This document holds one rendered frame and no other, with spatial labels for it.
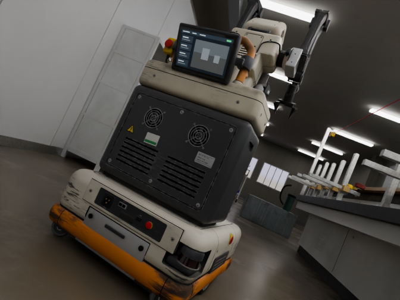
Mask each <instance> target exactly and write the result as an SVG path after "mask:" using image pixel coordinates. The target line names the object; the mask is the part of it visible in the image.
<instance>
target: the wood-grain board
mask: <svg viewBox="0 0 400 300"><path fill-rule="evenodd" d="M351 190H354V191H356V192H357V188H356V187H353V188H352V189H351ZM385 191H386V187H365V189H364V190H359V192H365V193H385ZM394 194H397V195H400V187H397V188H396V191H395V193H394Z"/></svg>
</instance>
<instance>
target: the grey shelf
mask: <svg viewBox="0 0 400 300"><path fill-rule="evenodd" d="M163 49H164V44H163V43H162V41H161V38H160V37H157V36H154V35H151V34H149V33H146V32H143V31H141V30H138V29H135V28H132V27H130V26H127V25H125V24H124V25H123V27H122V29H121V31H120V33H119V35H118V37H117V39H116V41H115V43H114V46H113V48H112V50H111V52H110V54H109V56H108V58H107V60H106V62H105V64H104V66H103V68H102V70H101V72H100V74H99V76H98V78H97V80H96V82H95V85H94V87H93V89H92V91H91V93H90V95H89V97H88V99H87V101H86V103H85V105H84V107H83V109H82V111H81V113H80V115H79V117H78V119H77V121H76V124H75V126H74V128H73V130H72V132H71V134H70V136H69V138H68V140H67V143H66V145H65V147H64V149H63V150H62V153H61V155H60V156H62V157H66V155H67V153H68V151H70V152H72V153H74V154H76V155H78V156H80V157H82V158H84V159H86V160H88V161H91V162H93V163H95V164H96V166H95V168H94V171H99V170H100V166H99V163H100V160H101V158H102V156H103V154H104V152H105V150H106V148H107V146H108V143H109V141H110V139H111V137H112V135H113V133H114V130H115V128H116V127H117V125H118V122H119V120H120V118H121V116H122V114H123V112H124V109H125V107H126V105H127V103H128V101H129V99H130V97H131V95H132V93H133V91H134V89H135V87H136V86H139V85H141V84H140V83H139V78H140V75H141V74H142V72H143V69H144V68H145V65H146V63H147V62H148V61H149V60H157V61H161V62H164V63H166V62H165V60H166V58H167V57H166V54H165V53H164V52H163Z"/></svg>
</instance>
